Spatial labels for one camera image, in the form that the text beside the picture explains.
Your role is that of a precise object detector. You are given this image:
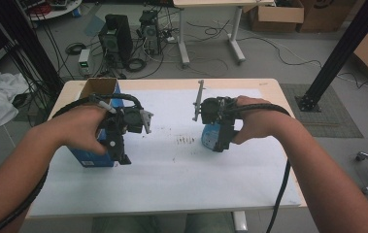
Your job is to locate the black floor cable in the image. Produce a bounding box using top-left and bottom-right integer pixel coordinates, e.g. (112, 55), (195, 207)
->
(236, 34), (323, 67)

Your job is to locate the black metal post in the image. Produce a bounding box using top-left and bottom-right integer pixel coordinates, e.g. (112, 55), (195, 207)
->
(295, 0), (368, 114)

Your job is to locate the black stand with cables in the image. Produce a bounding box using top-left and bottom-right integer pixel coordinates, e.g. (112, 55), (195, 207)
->
(0, 0), (65, 98)

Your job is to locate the large closed cardboard box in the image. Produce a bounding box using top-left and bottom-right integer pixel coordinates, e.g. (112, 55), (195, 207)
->
(297, 0), (365, 34)

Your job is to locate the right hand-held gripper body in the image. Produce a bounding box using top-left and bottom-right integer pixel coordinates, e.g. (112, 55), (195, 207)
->
(192, 79), (242, 131)

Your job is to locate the small black cable coil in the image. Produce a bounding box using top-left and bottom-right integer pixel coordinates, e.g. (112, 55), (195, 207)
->
(64, 42), (87, 56)

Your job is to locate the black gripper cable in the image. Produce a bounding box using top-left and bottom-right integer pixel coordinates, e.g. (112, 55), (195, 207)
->
(0, 92), (145, 233)
(233, 102), (292, 233)

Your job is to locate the round white table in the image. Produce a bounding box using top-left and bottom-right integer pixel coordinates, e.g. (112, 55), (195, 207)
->
(24, 0), (84, 22)

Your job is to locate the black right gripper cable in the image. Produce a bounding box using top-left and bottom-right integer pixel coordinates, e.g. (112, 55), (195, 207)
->
(233, 102), (292, 233)

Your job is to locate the white power supply unit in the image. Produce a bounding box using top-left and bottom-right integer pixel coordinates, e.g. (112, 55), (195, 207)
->
(78, 49), (91, 78)

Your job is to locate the person's left hand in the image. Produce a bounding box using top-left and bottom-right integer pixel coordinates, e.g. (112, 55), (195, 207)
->
(50, 104), (117, 156)

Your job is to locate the white desk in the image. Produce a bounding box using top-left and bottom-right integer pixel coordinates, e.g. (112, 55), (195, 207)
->
(172, 0), (276, 66)

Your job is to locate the large black cable coil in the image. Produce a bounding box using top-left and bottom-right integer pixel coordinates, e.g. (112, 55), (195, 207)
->
(123, 56), (148, 74)

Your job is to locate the small open cardboard box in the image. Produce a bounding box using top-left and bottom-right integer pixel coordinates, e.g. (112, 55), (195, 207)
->
(249, 0), (306, 33)

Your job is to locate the blue cardboard box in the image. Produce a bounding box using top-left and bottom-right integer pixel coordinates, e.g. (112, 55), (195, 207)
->
(67, 77), (123, 169)

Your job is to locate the grey cable plug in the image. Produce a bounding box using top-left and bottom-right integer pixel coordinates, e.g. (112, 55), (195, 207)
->
(96, 100), (117, 115)

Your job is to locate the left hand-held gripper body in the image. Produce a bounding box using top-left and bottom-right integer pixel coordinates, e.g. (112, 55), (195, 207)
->
(104, 106), (155, 144)

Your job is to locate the grey open computer tower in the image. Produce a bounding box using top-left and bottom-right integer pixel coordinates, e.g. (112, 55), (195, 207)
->
(138, 9), (162, 56)

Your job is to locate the white table leg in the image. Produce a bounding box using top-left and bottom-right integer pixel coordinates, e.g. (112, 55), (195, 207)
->
(232, 211), (249, 233)

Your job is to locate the white table mat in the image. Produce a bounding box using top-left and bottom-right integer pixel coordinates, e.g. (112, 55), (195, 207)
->
(28, 88), (302, 217)

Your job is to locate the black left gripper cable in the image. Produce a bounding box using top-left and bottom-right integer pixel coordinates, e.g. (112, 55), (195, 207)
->
(0, 92), (145, 233)

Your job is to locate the black computer tower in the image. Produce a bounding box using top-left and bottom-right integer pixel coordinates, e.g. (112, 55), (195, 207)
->
(98, 14), (134, 67)

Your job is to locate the person's right hand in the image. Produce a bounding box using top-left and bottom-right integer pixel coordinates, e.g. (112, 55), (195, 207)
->
(231, 94), (291, 146)

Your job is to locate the blue round container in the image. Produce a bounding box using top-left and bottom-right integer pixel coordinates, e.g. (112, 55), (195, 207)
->
(200, 122), (220, 150)

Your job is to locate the grey floor mat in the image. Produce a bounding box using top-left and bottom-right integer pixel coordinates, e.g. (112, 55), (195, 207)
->
(279, 83), (364, 139)

